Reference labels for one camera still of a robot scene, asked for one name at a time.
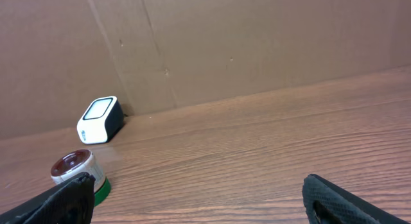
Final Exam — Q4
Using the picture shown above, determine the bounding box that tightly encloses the white barcode scanner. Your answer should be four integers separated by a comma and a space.
76, 96, 125, 144

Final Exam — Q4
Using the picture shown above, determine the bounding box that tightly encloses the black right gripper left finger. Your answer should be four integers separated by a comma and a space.
1, 172, 95, 224

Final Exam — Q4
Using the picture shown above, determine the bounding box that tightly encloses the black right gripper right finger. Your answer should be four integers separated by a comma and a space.
302, 174, 408, 224

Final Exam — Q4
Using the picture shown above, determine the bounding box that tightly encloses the jar with green lid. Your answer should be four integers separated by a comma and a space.
50, 149, 112, 207

